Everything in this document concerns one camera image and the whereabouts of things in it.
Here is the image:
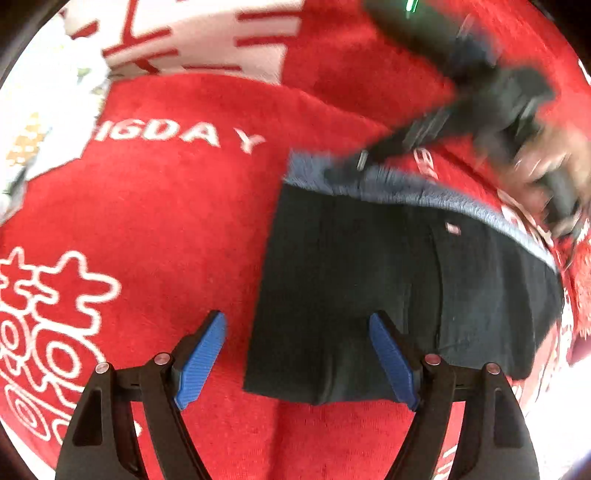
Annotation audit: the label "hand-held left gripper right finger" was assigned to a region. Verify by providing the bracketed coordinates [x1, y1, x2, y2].
[368, 310, 541, 480]

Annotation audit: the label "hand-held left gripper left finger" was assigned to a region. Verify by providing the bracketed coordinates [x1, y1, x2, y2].
[54, 310, 228, 480]

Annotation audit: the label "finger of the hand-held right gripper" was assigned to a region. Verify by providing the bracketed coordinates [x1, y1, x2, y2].
[323, 111, 448, 185]

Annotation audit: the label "black pants with patterned waistband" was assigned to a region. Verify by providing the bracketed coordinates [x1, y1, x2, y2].
[242, 150, 566, 407]

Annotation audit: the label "person's right hand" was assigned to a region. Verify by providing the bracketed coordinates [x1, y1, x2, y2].
[510, 121, 591, 199]

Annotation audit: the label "red printed blanket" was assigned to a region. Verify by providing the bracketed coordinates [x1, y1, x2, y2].
[0, 0, 591, 480]

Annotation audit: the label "white floral cloth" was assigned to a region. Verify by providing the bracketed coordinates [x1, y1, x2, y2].
[0, 18, 112, 224]

